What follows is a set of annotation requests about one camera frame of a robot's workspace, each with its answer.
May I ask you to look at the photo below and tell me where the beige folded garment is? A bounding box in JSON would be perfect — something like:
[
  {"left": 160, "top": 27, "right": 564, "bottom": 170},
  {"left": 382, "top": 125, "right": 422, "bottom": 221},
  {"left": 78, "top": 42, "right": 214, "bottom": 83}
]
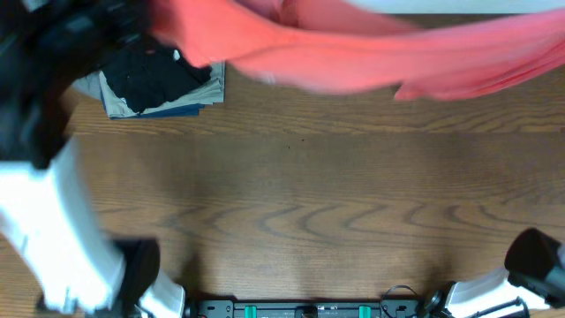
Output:
[{"left": 99, "top": 63, "right": 226, "bottom": 112}]

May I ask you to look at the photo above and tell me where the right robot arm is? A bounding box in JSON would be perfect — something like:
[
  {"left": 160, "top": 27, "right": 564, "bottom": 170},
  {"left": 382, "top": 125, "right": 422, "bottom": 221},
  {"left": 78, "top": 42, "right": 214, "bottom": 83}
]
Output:
[{"left": 418, "top": 228, "right": 564, "bottom": 318}]

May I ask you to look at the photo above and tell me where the navy folded garment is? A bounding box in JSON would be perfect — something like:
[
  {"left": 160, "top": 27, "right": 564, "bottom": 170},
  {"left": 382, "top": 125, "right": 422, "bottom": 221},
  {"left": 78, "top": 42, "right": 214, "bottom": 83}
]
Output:
[{"left": 102, "top": 93, "right": 206, "bottom": 120}]

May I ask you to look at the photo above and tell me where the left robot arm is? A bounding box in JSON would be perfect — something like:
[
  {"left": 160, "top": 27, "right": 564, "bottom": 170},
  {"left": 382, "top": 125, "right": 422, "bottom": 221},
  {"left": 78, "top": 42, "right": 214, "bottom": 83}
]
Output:
[{"left": 1, "top": 1, "right": 192, "bottom": 317}]

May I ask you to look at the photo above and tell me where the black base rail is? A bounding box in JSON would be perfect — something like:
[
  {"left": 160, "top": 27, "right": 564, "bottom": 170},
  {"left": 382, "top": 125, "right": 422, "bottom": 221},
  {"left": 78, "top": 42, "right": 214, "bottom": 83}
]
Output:
[{"left": 185, "top": 299, "right": 419, "bottom": 318}]

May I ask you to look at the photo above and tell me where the red t-shirt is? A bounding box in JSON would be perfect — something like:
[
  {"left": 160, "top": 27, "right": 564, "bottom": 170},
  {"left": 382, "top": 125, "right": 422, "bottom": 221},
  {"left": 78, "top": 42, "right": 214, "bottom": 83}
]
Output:
[{"left": 149, "top": 0, "right": 564, "bottom": 101}]

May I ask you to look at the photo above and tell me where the black folded garment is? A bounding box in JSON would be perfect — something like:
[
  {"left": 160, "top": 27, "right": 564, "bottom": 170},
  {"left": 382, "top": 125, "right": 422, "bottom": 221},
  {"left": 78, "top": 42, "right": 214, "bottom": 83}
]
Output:
[{"left": 102, "top": 42, "right": 211, "bottom": 94}]

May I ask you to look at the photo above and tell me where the grey folded garment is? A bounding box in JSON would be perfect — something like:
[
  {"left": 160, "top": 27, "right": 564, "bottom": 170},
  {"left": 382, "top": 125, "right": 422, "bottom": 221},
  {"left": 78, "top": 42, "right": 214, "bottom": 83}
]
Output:
[{"left": 72, "top": 72, "right": 102, "bottom": 101}]

